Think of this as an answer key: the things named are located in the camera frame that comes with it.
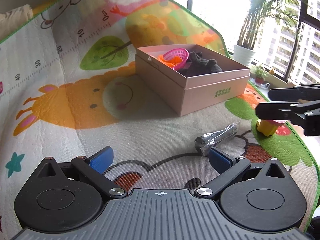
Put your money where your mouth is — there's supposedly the potted palm white pot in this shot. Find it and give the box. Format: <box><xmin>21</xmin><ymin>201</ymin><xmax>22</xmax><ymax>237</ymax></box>
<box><xmin>233</xmin><ymin>0</ymin><xmax>302</xmax><ymax>67</ymax></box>

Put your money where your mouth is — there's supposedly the pink yellow cupcake toy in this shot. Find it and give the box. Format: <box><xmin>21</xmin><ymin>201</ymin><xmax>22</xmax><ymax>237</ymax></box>
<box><xmin>256</xmin><ymin>119</ymin><xmax>285</xmax><ymax>137</ymax></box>

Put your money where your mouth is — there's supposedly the cream plush pillow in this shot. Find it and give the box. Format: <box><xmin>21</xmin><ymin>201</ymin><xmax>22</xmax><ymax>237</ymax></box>
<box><xmin>0</xmin><ymin>4</ymin><xmax>33</xmax><ymax>40</ymax></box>

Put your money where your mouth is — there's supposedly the orange pumpkin mould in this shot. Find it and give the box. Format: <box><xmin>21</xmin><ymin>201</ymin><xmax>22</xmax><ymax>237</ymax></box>
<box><xmin>158</xmin><ymin>55</ymin><xmax>183</xmax><ymax>68</ymax></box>

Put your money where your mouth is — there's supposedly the pink cardboard box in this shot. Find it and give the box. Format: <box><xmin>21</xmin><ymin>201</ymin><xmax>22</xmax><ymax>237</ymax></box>
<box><xmin>136</xmin><ymin>44</ymin><xmax>249</xmax><ymax>116</ymax></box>

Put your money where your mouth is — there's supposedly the black stick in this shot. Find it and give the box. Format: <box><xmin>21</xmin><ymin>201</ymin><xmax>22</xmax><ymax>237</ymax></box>
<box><xmin>194</xmin><ymin>122</ymin><xmax>239</xmax><ymax>157</ymax></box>

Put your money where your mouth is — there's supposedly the pink plastic strainer toy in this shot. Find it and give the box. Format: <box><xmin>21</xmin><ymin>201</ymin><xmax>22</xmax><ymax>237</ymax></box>
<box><xmin>162</xmin><ymin>48</ymin><xmax>189</xmax><ymax>70</ymax></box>

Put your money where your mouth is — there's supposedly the black plush toy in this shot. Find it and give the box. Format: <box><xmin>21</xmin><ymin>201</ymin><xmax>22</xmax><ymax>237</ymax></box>
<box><xmin>178</xmin><ymin>51</ymin><xmax>222</xmax><ymax>77</ymax></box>

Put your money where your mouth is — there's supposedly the small green plant red pot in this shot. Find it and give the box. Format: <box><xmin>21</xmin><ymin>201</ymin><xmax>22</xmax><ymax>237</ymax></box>
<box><xmin>250</xmin><ymin>65</ymin><xmax>270</xmax><ymax>89</ymax></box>

